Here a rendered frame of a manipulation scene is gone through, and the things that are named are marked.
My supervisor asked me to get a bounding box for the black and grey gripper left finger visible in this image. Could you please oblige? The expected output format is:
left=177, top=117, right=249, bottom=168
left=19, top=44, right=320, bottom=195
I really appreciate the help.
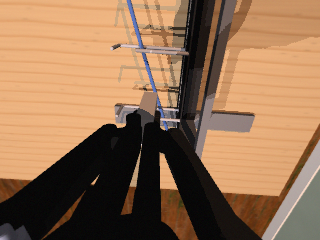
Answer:
left=0, top=92, right=151, bottom=240

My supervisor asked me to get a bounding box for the blue cable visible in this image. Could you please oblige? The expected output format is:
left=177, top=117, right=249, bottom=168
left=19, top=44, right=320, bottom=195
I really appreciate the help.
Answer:
left=127, top=0, right=168, bottom=131

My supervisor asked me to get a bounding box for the grey metal rack with patch panel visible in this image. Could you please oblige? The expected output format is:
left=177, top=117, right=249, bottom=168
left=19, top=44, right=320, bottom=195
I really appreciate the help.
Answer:
left=110, top=0, right=255, bottom=160

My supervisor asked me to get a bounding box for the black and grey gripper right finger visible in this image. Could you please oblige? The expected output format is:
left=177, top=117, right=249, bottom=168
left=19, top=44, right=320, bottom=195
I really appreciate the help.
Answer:
left=128, top=92, right=262, bottom=240

